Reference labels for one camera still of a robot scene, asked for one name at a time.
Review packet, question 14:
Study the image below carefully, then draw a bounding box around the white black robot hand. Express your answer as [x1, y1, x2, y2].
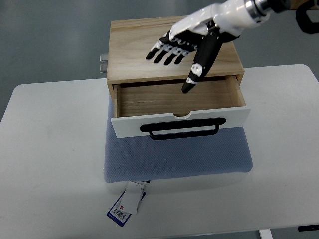
[146, 0, 271, 93]

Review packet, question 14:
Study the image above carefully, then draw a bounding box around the white drawer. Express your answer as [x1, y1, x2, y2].
[111, 76, 251, 138]

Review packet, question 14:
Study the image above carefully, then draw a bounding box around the black drawer handle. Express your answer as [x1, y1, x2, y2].
[140, 117, 226, 140]

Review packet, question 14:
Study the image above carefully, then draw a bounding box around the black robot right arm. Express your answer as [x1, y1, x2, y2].
[146, 0, 319, 93]

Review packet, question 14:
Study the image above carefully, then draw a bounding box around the wooden drawer cabinet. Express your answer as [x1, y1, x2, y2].
[106, 15, 245, 118]

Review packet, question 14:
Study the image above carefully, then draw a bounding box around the blue mesh cushion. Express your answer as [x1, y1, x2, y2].
[104, 102, 253, 183]

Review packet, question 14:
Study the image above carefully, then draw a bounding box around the white blue product tag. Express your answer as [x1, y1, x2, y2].
[107, 181, 150, 227]

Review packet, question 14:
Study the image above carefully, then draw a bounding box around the black table control panel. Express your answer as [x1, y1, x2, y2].
[298, 224, 319, 232]

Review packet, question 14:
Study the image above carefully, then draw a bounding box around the grey table bracket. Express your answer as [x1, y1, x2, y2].
[99, 53, 108, 73]

